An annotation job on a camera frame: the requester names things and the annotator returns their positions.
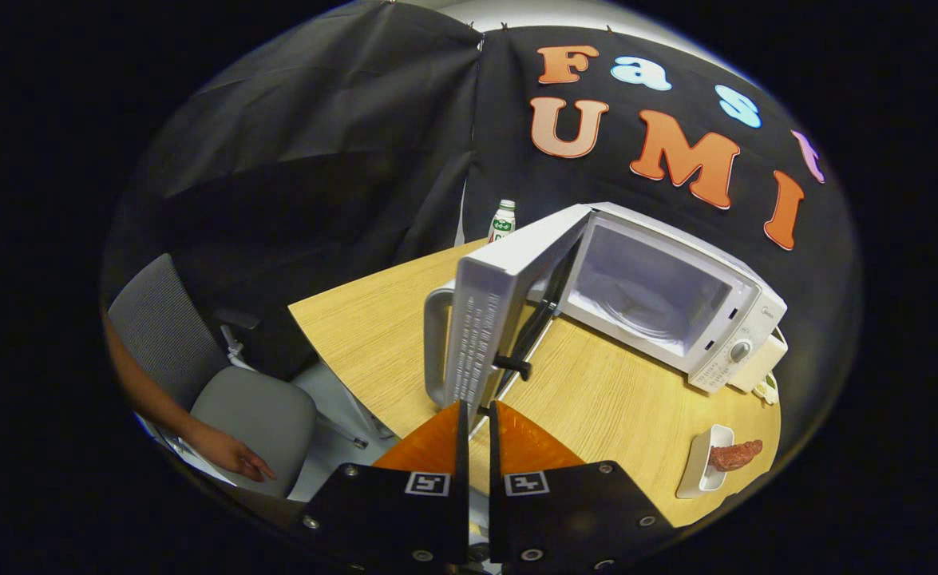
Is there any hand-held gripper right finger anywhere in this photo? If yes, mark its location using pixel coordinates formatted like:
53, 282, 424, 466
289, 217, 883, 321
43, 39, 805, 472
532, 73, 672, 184
488, 399, 677, 572

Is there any reddish brown meat piece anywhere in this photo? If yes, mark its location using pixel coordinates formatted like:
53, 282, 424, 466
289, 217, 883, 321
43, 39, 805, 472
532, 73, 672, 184
706, 439, 765, 472

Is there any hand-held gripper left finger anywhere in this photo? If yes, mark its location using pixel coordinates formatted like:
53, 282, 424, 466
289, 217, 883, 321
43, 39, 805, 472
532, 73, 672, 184
289, 399, 471, 572

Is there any grey office chair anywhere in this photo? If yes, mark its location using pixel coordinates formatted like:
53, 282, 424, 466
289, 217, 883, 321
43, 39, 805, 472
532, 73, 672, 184
108, 253, 370, 500

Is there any green and white drink bottle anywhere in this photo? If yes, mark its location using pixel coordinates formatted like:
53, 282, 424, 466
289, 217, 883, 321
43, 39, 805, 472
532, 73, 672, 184
489, 200, 517, 243

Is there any small white countertop appliance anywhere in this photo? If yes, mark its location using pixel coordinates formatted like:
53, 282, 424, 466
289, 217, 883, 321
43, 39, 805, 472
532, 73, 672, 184
728, 327, 789, 394

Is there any white rectangular plate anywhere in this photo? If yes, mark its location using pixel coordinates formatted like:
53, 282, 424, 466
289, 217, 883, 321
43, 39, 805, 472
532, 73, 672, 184
675, 424, 735, 500

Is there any glass microwave turntable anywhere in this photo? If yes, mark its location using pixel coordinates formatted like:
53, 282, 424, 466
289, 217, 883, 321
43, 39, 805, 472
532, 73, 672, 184
576, 272, 705, 346

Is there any white microwave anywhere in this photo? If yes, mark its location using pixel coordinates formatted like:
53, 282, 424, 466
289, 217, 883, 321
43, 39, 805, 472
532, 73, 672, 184
423, 201, 789, 412

